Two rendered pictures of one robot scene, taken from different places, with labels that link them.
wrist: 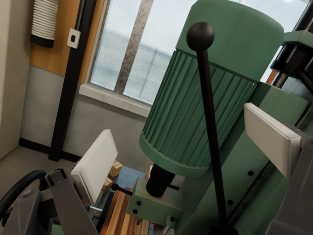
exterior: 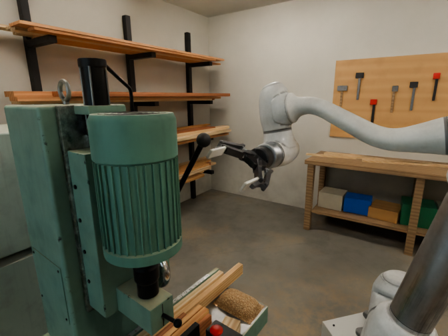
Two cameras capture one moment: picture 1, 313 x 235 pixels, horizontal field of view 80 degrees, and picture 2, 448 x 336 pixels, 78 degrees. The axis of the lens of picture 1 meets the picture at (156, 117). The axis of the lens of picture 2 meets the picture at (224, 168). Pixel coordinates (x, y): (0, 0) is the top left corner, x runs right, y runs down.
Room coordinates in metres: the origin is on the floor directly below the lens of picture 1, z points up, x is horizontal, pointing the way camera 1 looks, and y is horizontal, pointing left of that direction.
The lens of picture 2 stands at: (0.71, 0.46, 1.53)
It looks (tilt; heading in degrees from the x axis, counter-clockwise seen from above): 14 degrees down; 222
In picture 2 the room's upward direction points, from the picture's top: straight up
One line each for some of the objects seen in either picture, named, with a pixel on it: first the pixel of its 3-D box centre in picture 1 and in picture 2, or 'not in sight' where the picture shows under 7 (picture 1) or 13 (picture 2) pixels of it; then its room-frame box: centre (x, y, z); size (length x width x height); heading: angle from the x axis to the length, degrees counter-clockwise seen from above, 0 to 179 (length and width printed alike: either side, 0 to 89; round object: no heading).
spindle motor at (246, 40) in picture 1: (200, 94); (139, 184); (0.40, -0.07, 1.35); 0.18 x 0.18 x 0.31
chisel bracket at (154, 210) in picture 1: (155, 204); (145, 304); (0.40, -0.09, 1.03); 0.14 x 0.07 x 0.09; 95
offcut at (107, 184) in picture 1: (104, 185); not in sight; (0.51, 0.08, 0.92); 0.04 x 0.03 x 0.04; 161
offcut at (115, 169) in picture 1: (114, 168); not in sight; (0.61, 0.07, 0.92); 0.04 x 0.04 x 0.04; 64
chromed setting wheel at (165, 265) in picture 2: not in sight; (155, 268); (0.29, -0.21, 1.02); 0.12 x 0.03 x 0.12; 95
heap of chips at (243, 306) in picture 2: not in sight; (238, 300); (0.13, 0.00, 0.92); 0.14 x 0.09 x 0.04; 95
